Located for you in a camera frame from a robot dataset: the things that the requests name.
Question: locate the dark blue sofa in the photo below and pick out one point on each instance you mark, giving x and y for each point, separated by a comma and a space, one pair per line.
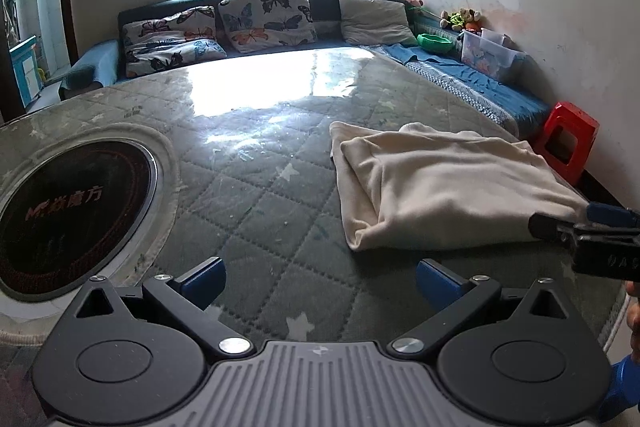
508, 104

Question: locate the butterfly pillow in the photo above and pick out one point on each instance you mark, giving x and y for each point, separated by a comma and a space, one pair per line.
257, 25
174, 41

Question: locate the butterfly pillow left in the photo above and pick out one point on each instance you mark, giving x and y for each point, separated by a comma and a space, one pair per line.
174, 41

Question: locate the clear plastic storage box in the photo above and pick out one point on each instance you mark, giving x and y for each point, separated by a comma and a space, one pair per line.
490, 58

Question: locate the black round induction cooktop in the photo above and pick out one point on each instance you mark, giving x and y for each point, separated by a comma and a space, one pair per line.
72, 215

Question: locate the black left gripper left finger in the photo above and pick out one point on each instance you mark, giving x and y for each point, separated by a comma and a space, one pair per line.
181, 302

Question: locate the blue white carton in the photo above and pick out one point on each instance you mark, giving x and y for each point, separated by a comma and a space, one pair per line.
26, 71

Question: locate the green plastic bowl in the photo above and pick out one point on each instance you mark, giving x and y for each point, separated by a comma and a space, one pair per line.
435, 44

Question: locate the cream knit garment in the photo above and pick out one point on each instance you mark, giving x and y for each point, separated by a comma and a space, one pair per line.
428, 190

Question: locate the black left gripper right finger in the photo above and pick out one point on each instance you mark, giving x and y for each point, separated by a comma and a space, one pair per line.
459, 304

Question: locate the red plastic stool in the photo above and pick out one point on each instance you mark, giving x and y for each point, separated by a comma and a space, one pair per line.
566, 140

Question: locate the grey cushion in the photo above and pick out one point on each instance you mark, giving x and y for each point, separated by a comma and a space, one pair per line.
372, 22

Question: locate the person hand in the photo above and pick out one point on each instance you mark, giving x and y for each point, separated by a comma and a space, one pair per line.
633, 319

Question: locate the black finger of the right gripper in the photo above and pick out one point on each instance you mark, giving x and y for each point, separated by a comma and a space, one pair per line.
554, 230

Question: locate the small plush toys pile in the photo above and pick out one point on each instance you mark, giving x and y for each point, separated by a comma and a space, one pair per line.
463, 19

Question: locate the butterfly pillow right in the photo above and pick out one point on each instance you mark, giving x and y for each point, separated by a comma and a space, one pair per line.
257, 25

